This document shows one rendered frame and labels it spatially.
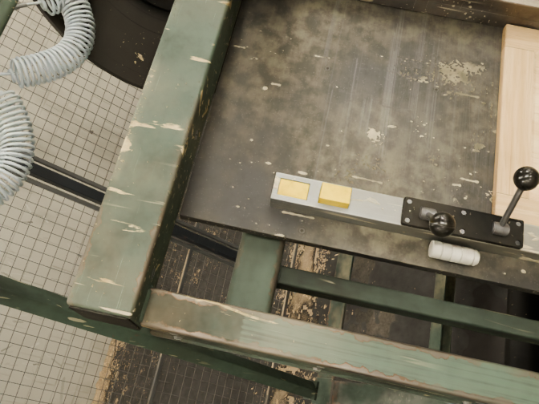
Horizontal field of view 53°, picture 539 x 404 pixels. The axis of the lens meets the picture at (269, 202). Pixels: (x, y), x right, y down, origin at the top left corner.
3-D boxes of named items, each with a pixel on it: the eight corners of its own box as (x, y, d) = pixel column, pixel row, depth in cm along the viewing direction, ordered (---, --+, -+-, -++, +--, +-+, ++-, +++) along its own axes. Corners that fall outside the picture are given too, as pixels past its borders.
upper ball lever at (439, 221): (434, 226, 91) (455, 242, 78) (411, 221, 91) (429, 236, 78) (439, 204, 90) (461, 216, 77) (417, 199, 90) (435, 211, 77)
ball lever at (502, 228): (510, 244, 88) (547, 178, 80) (487, 239, 88) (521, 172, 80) (506, 229, 91) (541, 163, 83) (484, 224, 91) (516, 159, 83)
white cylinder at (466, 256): (427, 259, 92) (473, 268, 91) (431, 254, 89) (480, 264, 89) (428, 243, 93) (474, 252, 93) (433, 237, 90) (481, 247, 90)
